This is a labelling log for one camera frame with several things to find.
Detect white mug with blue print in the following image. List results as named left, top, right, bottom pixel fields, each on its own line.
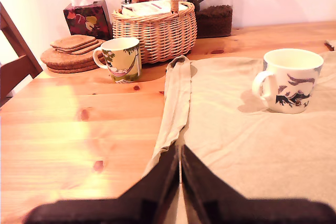
left=251, top=48, right=324, bottom=114

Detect beige cloth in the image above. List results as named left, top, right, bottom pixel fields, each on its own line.
left=141, top=50, right=336, bottom=224

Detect wicker basket with handle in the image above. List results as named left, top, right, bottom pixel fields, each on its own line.
left=112, top=0, right=198, bottom=65

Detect round cork trivet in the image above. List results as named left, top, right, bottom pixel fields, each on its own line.
left=47, top=60, right=106, bottom=74
left=40, top=47, right=104, bottom=68

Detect brown wooden chair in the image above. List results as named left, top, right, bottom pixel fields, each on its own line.
left=0, top=2, right=44, bottom=108

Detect square cork coaster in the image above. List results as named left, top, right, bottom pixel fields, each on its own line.
left=54, top=39, right=102, bottom=53
left=56, top=40, right=106, bottom=56
left=49, top=34, right=97, bottom=49

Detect dark floral tissue box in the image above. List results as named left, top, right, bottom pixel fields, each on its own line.
left=62, top=0, right=113, bottom=41

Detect paper packets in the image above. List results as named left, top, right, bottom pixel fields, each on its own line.
left=121, top=0, right=195, bottom=16

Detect clear coffee storage container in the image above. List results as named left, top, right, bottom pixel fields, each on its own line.
left=181, top=0, right=234, bottom=38

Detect green yellow cartoon mug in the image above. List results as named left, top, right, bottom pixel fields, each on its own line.
left=92, top=37, right=142, bottom=84

